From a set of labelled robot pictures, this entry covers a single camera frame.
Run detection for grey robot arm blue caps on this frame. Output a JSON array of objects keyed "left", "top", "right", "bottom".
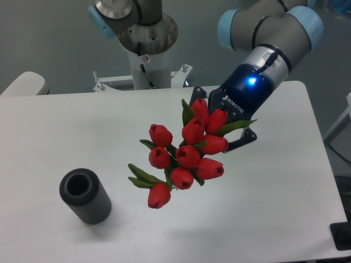
[{"left": 88, "top": 1, "right": 324, "bottom": 123}]

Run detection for black device at right edge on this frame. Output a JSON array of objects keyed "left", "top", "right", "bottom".
[{"left": 330, "top": 222, "right": 350, "bottom": 251}]

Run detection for white metal base bracket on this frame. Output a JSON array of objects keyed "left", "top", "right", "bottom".
[{"left": 93, "top": 64, "right": 193, "bottom": 93}]

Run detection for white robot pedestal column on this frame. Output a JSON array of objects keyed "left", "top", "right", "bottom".
[{"left": 117, "top": 12, "right": 179, "bottom": 90}]

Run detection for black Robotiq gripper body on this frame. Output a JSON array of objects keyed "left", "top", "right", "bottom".
[{"left": 208, "top": 64, "right": 275, "bottom": 122}]

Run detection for white furniture at right edge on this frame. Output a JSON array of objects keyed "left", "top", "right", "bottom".
[{"left": 322, "top": 93, "right": 350, "bottom": 165}]

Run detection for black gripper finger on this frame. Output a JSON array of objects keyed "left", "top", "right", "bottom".
[
  {"left": 223, "top": 127, "right": 257, "bottom": 153},
  {"left": 190, "top": 86, "right": 208, "bottom": 104}
]

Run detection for red tulip bouquet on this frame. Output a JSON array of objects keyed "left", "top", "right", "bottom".
[{"left": 128, "top": 99, "right": 252, "bottom": 209}]

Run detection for dark grey ribbed vase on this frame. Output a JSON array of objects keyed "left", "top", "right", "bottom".
[{"left": 59, "top": 168, "right": 112, "bottom": 225}]

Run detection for beige chair armrest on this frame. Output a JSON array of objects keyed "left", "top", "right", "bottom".
[{"left": 1, "top": 71, "right": 50, "bottom": 98}]

